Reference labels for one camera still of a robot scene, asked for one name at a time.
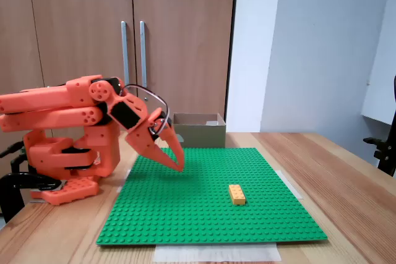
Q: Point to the open cardboard box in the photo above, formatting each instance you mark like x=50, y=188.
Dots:
x=201, y=135

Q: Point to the green lego baseplate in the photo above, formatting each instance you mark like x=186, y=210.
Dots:
x=201, y=214

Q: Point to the yellow lego block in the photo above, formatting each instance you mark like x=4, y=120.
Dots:
x=237, y=195

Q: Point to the translucent masking tape strip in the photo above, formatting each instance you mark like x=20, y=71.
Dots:
x=119, y=189
x=216, y=253
x=292, y=185

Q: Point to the brown wooden cabinet door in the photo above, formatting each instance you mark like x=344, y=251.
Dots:
x=15, y=29
x=185, y=29
x=80, y=23

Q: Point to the black table clamp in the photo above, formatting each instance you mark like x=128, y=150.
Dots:
x=18, y=179

